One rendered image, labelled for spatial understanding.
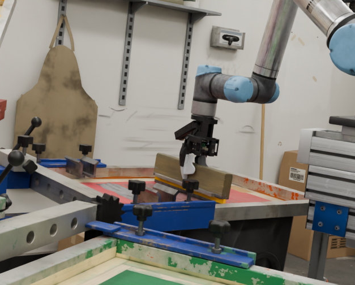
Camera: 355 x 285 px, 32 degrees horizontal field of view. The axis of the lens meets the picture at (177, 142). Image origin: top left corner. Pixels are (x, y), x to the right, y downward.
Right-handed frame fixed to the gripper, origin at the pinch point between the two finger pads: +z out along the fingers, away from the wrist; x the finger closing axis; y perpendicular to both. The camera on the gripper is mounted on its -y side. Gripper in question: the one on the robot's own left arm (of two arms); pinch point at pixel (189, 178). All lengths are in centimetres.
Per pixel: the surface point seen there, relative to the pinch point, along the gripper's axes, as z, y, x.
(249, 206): 0.4, 30.3, -2.9
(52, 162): 0.9, -28.3, -33.0
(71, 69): -21, -195, 55
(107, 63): -27, -199, 82
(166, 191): -2.4, 22.8, -25.7
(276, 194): 3.2, 10.0, 28.7
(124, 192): 4.3, -1.7, -22.2
